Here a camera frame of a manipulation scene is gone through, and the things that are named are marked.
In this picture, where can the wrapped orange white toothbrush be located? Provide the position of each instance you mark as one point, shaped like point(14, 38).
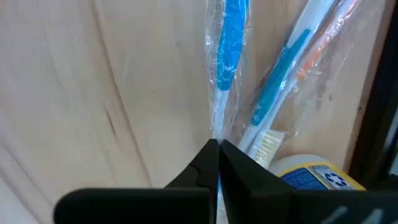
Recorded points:
point(311, 62)

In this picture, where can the white wipes canister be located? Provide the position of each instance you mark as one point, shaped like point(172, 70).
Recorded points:
point(304, 177)

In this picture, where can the blue white toothbrush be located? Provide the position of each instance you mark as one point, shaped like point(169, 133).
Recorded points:
point(276, 81)
point(231, 46)

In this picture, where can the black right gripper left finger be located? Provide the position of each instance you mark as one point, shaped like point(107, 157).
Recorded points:
point(186, 205)

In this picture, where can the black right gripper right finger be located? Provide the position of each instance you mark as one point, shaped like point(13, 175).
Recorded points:
point(264, 202)

